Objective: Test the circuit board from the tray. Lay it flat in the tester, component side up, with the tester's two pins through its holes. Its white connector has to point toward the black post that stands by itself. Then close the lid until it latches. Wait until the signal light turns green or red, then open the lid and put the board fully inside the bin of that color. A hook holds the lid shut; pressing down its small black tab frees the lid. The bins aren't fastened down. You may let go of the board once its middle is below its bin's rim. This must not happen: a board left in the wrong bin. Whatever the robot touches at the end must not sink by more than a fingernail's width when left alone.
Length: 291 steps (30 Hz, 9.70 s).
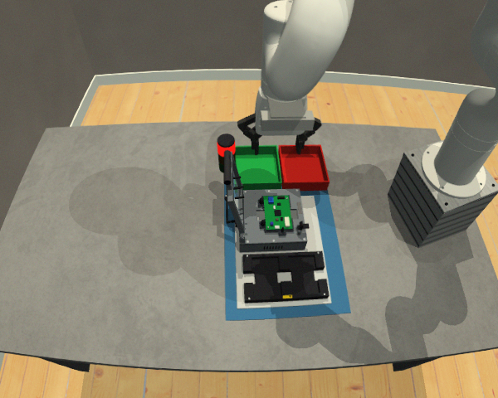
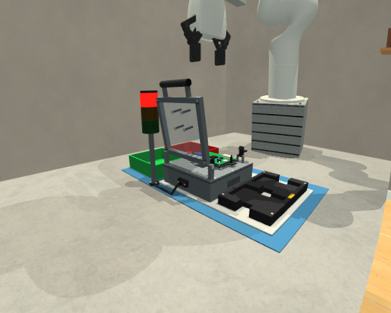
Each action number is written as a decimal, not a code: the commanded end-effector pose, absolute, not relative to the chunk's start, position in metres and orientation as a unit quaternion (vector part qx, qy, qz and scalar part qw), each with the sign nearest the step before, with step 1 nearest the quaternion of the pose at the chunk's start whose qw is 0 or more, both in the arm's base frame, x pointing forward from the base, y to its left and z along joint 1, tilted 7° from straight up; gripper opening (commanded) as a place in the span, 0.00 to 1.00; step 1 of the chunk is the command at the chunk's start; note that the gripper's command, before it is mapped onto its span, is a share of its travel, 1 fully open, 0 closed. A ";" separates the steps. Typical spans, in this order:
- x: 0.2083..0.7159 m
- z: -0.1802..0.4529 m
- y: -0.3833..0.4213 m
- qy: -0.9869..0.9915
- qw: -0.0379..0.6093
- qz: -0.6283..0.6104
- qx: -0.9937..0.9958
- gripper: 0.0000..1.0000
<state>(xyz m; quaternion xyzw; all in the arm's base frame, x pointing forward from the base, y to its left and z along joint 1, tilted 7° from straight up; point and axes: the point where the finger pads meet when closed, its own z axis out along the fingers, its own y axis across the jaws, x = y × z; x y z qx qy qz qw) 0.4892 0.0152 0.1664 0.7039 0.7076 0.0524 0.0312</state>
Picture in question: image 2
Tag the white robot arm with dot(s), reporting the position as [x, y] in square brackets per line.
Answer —
[284, 49]

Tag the green circuit board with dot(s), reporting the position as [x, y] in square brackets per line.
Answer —
[222, 158]

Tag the red bin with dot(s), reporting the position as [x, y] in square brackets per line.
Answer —
[214, 149]

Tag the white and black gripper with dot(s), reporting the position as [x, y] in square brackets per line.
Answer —
[207, 19]

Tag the green open bin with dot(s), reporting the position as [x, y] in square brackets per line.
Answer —
[141, 162]

